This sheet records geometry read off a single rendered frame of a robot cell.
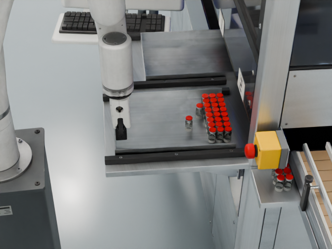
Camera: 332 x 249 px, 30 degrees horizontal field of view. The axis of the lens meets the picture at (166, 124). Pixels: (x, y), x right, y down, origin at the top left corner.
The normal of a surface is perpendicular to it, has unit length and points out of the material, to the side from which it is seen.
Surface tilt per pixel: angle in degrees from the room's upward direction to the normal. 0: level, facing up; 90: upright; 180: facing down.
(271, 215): 90
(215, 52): 0
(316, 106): 90
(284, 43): 90
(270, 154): 90
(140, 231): 0
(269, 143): 0
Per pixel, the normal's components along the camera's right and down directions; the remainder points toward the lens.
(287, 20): 0.10, 0.65
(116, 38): 0.00, -0.76
